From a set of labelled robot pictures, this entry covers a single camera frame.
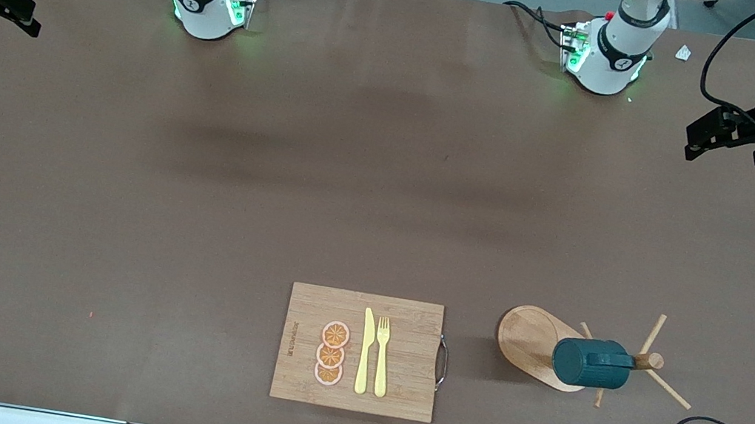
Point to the teal cup with yellow inside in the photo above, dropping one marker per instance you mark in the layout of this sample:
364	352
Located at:
586	367

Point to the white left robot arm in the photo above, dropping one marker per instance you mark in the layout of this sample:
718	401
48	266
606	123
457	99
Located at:
617	61

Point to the wooden cup rack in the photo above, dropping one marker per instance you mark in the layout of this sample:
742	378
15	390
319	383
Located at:
523	338

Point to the white paper scrap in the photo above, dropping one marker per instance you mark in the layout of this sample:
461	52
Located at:
683	53

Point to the bamboo cutting board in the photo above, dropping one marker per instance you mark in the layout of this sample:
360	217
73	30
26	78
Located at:
408	366

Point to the yellow plastic fork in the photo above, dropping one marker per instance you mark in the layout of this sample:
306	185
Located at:
382	366

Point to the yellow plastic knife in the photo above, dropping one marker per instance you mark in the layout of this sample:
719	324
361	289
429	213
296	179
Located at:
365	352

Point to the orange slice toy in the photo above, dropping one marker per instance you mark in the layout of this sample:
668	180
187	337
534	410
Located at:
335	334

